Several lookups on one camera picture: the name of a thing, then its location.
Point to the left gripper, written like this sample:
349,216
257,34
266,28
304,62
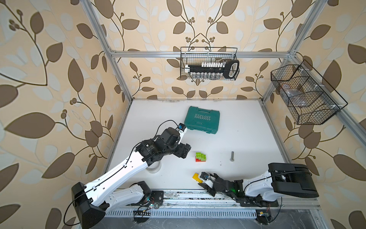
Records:
179,152

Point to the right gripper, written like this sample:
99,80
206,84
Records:
208,188

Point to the yellow lego brick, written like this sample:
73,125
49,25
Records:
197,178

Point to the red lego brick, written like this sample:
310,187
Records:
200,160

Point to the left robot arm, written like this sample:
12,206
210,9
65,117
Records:
92,201

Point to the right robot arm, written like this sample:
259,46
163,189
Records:
281,179

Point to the clear tape roll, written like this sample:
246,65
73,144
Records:
154,167

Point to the steel hex bolt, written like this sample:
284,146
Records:
232,157

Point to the green tool case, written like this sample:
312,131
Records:
202,120

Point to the clear plastic bag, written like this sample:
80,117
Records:
293,97

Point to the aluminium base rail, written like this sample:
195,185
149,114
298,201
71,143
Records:
200,199

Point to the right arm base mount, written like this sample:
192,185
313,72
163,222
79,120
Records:
247,201

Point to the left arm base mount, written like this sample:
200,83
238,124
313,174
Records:
153,198

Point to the black socket set rail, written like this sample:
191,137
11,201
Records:
225,70

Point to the back wire basket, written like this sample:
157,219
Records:
196,55

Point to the wire basket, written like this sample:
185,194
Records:
196,55
310,97

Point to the right wire basket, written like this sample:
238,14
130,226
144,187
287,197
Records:
310,97

